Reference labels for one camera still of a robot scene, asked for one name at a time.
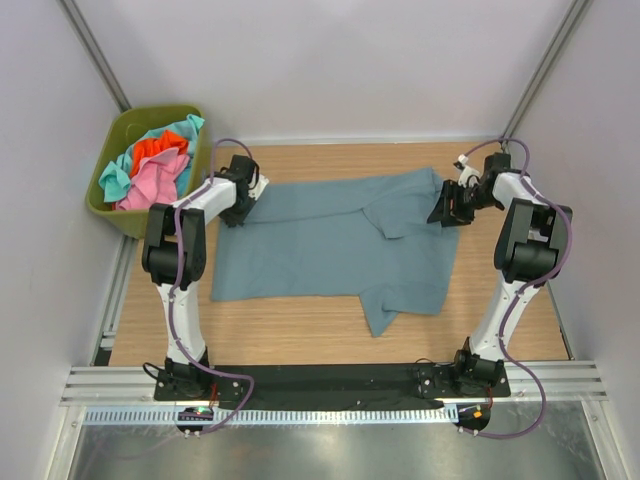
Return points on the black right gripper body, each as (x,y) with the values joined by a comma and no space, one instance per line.
(477,200)

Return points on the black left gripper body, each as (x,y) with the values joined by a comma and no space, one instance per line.
(236,214)

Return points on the blue-grey t shirt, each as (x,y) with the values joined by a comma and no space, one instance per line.
(366,237)

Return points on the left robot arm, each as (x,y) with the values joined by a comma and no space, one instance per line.
(175,257)

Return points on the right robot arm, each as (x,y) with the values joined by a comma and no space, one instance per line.
(532,246)

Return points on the orange t shirt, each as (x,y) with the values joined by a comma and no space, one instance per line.
(152,146)

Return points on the pink t shirt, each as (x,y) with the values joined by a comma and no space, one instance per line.
(155,181)

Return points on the teal t shirt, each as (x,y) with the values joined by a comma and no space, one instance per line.
(114,179)

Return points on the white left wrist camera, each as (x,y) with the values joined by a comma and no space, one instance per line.
(258,187)

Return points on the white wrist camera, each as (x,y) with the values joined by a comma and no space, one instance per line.
(468,176)
(258,187)

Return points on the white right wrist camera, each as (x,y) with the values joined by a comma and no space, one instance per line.
(468,176)

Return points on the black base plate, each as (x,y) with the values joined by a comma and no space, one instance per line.
(338,387)

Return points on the aluminium frame rail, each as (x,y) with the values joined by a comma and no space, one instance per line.
(104,386)

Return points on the white slotted cable duct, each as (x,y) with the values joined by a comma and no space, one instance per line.
(196,415)

